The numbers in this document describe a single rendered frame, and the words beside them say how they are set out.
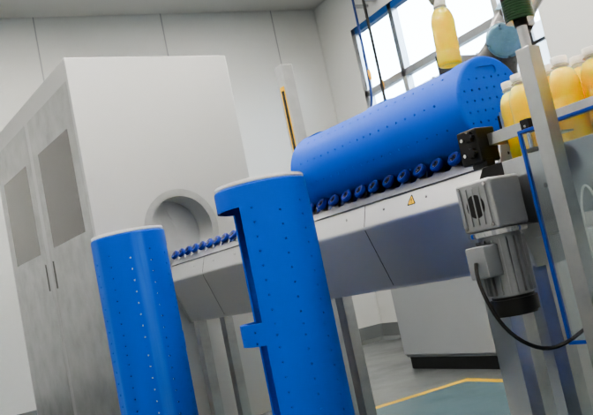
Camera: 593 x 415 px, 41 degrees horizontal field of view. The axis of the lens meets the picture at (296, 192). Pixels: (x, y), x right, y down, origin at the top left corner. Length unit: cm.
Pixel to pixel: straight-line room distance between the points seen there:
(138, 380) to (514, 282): 159
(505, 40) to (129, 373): 175
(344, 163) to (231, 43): 529
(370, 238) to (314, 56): 571
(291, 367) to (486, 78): 99
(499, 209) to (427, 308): 323
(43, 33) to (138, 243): 451
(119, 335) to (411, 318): 262
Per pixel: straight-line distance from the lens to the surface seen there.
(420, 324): 519
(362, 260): 268
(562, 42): 534
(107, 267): 306
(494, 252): 190
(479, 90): 231
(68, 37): 739
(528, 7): 179
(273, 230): 229
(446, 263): 241
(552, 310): 236
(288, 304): 229
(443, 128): 229
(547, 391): 229
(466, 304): 478
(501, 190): 191
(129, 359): 305
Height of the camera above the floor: 71
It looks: 6 degrees up
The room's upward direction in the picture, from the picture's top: 12 degrees counter-clockwise
